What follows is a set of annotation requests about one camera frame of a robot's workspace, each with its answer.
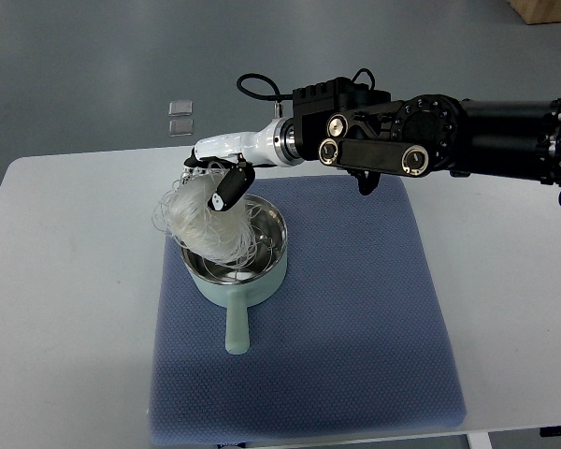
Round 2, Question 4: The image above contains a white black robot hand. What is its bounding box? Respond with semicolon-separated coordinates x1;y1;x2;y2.
184;118;304;211

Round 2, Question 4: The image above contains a blue textured mat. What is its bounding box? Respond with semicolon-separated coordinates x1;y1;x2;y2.
150;176;466;445

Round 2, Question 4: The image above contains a mint green steel pot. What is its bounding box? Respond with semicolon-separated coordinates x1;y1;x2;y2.
180;195;288;355

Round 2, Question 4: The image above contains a white vermicelli bundle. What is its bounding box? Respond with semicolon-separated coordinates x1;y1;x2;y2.
151;167;261;268

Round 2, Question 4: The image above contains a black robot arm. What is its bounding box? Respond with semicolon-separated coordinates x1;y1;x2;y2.
237;74;561;206

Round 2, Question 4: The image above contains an upper floor metal plate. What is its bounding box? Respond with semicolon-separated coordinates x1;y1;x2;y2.
168;99;193;117

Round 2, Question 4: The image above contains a wooden box corner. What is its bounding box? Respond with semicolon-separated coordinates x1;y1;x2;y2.
509;0;561;25

